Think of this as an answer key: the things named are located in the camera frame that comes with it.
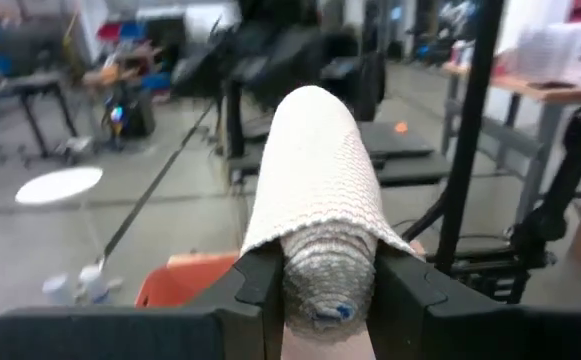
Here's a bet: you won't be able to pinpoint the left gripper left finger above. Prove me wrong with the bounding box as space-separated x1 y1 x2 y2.
214 241 287 360

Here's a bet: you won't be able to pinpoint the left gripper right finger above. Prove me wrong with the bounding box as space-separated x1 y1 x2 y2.
368 243 449 360

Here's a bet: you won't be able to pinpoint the white elastic bandage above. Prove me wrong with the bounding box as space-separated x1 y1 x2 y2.
239 84 419 344

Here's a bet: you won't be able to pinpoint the orange plastic basket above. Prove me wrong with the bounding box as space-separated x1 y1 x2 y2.
134 251 241 309

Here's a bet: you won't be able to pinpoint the dark laptop orange sticker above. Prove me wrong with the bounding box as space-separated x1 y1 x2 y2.
354 119 437 160

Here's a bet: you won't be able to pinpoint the white bottle blue label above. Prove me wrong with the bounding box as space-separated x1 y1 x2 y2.
77 263 116 306

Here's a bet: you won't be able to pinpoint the white plastic bottle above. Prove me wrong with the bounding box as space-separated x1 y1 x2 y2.
42 273 75 307

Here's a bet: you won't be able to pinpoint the dark bag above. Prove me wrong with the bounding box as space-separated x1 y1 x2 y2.
100 85 157 140

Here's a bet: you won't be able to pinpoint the white round disc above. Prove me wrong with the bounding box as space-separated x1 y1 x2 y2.
14 166 105 206

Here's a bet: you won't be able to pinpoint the black bulky equipment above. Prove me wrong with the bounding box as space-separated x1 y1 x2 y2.
169 0 387 121

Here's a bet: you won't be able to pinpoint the wooden desk grey legs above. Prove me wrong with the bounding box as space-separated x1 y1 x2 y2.
439 59 581 229

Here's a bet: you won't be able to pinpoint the white printer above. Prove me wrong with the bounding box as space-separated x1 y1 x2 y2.
513 22 581 85

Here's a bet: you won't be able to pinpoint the small black table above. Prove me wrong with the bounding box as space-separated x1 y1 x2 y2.
0 72 80 160

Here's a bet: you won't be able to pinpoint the black frame post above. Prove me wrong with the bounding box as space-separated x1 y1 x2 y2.
434 0 505 275

